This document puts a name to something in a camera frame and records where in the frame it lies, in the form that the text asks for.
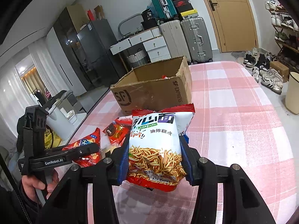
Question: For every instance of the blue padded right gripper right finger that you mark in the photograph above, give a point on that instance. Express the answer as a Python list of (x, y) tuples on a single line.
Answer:
[(242, 201)]

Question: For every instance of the wooden door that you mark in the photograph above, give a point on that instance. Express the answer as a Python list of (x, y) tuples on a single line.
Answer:
[(233, 24)]

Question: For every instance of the stacked shoe boxes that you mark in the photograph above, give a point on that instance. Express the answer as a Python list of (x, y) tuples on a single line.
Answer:
[(185, 9)]

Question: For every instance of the striped laundry basket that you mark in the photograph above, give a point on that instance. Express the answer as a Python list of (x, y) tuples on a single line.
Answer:
[(138, 59)]

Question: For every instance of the red orange cookie snack pack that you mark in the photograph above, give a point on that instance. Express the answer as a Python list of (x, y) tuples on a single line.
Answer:
[(118, 129)]

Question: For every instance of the black glass cabinet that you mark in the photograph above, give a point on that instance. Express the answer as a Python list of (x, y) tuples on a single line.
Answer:
[(67, 27)]

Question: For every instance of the white drawer desk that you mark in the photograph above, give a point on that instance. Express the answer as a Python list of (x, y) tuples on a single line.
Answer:
[(152, 40)]

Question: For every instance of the silver suitcase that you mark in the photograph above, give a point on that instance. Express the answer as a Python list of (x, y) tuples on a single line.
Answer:
[(197, 39)]

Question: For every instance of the shoe rack with shoes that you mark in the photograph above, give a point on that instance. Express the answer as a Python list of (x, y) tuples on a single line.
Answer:
[(286, 34)]

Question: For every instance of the white sneakers on floor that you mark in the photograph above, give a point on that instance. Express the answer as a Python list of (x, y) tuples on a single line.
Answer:
[(270, 78)]

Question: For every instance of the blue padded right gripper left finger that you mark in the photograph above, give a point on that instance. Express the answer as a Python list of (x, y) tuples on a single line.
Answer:
[(68, 202)]

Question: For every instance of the person's left hand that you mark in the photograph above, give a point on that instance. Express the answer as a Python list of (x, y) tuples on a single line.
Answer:
[(31, 184)]

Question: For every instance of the small brown cardboard box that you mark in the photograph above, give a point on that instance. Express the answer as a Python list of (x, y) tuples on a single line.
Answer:
[(281, 69)]

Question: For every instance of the beige suitcase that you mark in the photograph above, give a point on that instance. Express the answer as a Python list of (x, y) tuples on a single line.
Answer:
[(175, 39)]

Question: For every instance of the brown SF cardboard box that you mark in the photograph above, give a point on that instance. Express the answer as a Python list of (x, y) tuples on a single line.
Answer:
[(155, 86)]

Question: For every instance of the red chip bag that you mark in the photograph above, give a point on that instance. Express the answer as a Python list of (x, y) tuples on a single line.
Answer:
[(88, 148)]

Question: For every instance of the cream waste bin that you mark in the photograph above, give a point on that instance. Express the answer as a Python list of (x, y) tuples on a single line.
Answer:
[(292, 94)]

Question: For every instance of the white noodle snack bag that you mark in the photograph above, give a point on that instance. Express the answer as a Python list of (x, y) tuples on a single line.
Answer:
[(154, 147)]

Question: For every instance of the dark grey refrigerator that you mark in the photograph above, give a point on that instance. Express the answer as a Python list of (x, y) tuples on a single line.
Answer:
[(96, 38)]

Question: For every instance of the teal suitcase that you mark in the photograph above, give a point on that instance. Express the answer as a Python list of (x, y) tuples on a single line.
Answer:
[(165, 8)]

